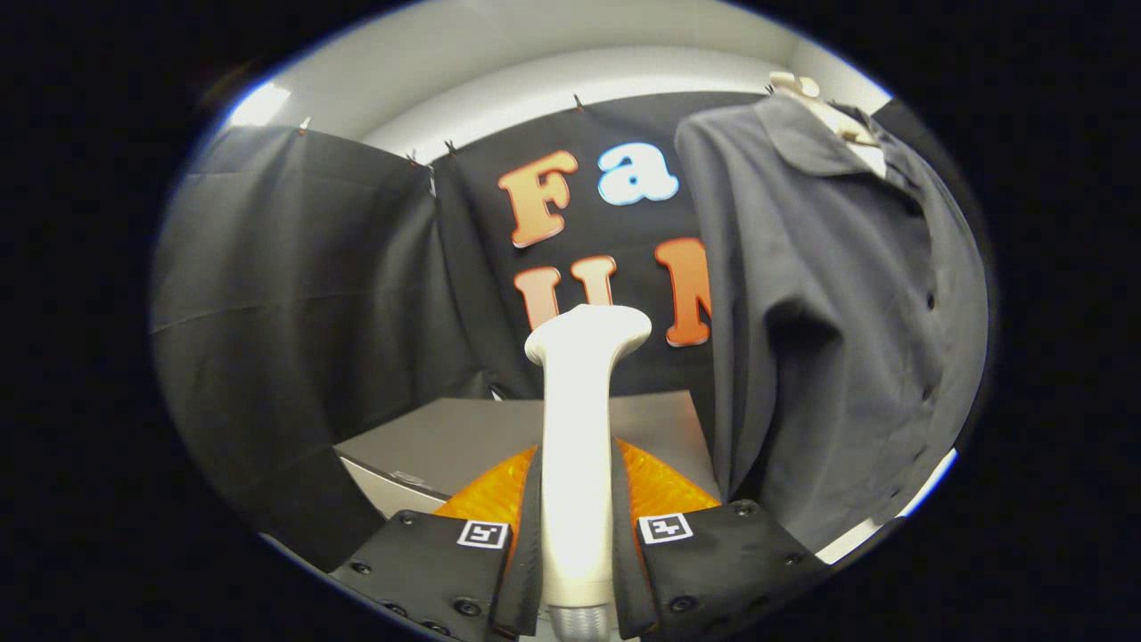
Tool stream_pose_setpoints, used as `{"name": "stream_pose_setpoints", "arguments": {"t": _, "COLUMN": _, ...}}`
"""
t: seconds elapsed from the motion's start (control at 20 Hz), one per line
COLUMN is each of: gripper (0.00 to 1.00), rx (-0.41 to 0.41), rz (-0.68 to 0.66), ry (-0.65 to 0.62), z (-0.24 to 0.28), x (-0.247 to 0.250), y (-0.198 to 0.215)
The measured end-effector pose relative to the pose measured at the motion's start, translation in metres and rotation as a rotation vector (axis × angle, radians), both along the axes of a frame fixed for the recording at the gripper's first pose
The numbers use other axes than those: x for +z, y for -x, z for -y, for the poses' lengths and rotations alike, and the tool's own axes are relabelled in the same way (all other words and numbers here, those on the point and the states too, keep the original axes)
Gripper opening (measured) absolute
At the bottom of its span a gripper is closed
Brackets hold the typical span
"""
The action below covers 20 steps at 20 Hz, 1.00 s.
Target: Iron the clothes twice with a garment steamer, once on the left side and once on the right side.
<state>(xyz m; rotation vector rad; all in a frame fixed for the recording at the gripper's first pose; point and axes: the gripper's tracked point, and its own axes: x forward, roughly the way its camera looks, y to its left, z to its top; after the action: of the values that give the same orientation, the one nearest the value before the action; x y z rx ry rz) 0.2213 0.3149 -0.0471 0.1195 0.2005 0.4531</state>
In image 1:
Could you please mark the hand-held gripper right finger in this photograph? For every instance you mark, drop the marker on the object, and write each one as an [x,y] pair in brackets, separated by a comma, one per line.
[722,571]

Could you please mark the white dress form mannequin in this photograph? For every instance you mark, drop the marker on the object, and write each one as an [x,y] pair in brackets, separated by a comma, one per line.
[820,102]

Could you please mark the black backdrop cloth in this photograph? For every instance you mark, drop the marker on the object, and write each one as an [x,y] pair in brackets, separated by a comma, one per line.
[294,312]

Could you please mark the white garment steamer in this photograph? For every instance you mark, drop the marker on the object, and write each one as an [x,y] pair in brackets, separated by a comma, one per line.
[578,446]

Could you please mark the grey cabinet with black top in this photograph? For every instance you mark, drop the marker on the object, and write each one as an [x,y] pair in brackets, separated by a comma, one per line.
[463,437]

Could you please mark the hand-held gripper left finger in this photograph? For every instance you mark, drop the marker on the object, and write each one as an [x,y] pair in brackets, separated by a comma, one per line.
[428,571]

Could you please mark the small ceiling light panel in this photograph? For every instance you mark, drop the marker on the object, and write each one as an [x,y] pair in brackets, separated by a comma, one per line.
[258,105]

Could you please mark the grey button-up shirt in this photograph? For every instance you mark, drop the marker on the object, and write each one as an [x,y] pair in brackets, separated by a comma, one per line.
[829,312]

